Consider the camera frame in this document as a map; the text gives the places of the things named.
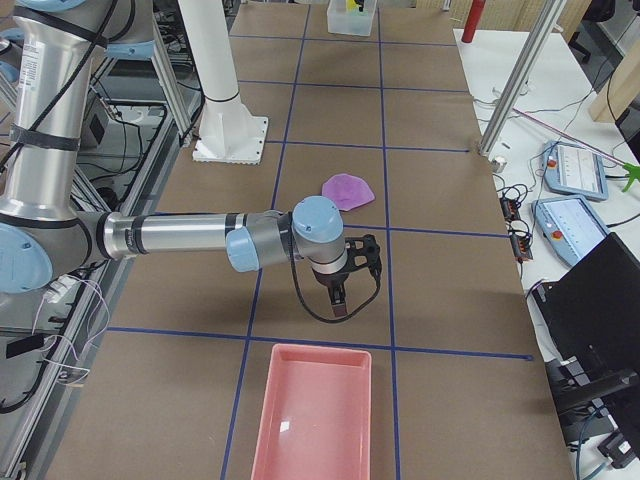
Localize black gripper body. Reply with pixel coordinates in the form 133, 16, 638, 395
313, 271, 349, 290

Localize purple microfiber cloth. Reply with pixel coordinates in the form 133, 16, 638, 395
321, 173, 375, 211

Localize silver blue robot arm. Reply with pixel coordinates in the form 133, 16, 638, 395
1, 1, 354, 322

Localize clear plastic storage box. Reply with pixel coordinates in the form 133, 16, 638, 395
327, 0, 377, 37

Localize pink plastic tray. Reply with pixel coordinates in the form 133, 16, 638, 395
251, 344, 372, 479

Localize lower teach pendant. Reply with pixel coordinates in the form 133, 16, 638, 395
531, 194, 610, 267

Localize teach pendant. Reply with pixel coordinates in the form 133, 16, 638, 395
531, 194, 610, 267
542, 141, 609, 202

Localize black monitor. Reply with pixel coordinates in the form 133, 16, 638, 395
532, 233, 639, 392

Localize upper teach pendant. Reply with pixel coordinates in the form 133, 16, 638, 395
542, 141, 609, 202

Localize red cylinder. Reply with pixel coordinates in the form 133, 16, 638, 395
461, 0, 486, 43

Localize green pink reach stick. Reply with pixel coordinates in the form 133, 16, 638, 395
512, 107, 640, 192

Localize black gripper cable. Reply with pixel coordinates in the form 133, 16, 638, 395
290, 249, 382, 324

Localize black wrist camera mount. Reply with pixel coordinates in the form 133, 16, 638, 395
345, 234, 382, 278

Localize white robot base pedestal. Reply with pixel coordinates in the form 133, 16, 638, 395
179, 0, 269, 165

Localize black cable connectors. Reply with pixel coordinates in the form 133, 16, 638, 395
497, 184, 533, 263

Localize aluminium camera post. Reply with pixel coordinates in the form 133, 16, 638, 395
478, 0, 567, 157

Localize aluminium frame rail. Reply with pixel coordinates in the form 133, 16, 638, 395
1, 39, 191, 475

